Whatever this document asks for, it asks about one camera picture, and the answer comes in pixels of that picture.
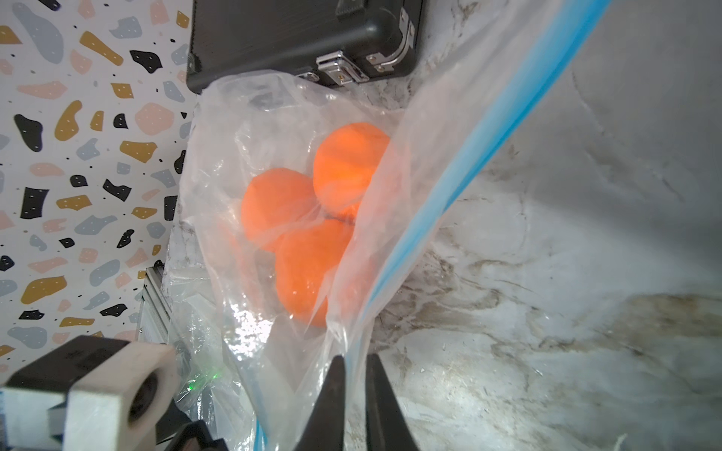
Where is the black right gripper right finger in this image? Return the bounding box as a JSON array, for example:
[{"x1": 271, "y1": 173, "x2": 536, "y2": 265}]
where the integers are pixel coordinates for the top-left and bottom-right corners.
[{"x1": 365, "y1": 354, "x2": 419, "y2": 451}]

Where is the orange fruit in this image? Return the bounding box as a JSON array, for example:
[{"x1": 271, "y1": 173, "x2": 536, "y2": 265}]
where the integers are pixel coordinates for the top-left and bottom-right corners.
[
  {"x1": 276, "y1": 219, "x2": 353, "y2": 327},
  {"x1": 240, "y1": 168, "x2": 318, "y2": 252},
  {"x1": 312, "y1": 122, "x2": 390, "y2": 220}
]

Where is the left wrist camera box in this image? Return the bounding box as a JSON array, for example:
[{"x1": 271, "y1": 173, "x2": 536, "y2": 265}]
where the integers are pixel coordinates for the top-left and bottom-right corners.
[{"x1": 2, "y1": 336, "x2": 179, "y2": 450}]

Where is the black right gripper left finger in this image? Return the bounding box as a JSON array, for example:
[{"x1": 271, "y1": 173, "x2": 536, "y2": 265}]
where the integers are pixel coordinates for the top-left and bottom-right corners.
[{"x1": 295, "y1": 355, "x2": 346, "y2": 451}]

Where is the black ribbed metal briefcase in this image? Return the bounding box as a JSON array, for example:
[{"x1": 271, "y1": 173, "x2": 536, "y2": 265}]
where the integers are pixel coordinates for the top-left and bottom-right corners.
[{"x1": 186, "y1": 0, "x2": 424, "y2": 94}]

